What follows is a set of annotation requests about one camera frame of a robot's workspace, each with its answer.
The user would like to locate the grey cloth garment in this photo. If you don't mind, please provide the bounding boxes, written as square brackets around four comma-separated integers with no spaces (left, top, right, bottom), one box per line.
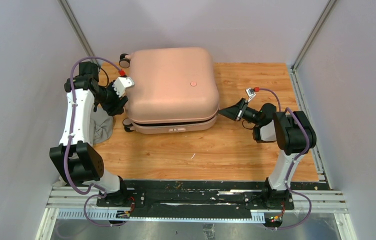
[49,109,120,190]

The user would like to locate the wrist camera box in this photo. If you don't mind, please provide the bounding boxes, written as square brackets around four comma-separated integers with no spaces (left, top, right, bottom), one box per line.
[112,77,135,97]
[245,88,256,104]

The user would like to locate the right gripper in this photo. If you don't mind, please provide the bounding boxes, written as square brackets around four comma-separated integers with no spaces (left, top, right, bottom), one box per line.
[218,98,262,126]

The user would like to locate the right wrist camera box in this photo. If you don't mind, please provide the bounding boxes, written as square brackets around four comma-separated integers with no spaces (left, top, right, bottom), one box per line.
[245,88,256,104]

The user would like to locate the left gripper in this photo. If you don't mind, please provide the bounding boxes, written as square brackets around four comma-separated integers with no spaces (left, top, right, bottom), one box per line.
[93,80,127,116]

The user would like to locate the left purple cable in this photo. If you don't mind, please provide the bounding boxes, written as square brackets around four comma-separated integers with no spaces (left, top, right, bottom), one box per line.
[64,56,127,228]

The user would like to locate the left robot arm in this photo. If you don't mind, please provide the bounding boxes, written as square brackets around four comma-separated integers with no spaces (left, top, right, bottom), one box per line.
[49,57,134,207]

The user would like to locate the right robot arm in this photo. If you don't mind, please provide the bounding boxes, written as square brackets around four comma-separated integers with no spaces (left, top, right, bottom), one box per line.
[218,98,317,209]

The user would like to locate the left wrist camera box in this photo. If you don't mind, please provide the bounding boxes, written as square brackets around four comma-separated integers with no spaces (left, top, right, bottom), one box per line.
[112,77,135,97]

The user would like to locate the pink suitcase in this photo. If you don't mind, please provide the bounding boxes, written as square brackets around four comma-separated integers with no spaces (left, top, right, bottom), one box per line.
[119,47,219,134]

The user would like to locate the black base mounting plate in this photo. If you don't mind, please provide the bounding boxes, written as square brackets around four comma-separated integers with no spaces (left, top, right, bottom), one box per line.
[96,179,295,220]

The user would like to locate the aluminium frame rails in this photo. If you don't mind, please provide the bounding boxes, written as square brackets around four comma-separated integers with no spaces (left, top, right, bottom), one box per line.
[36,187,357,240]

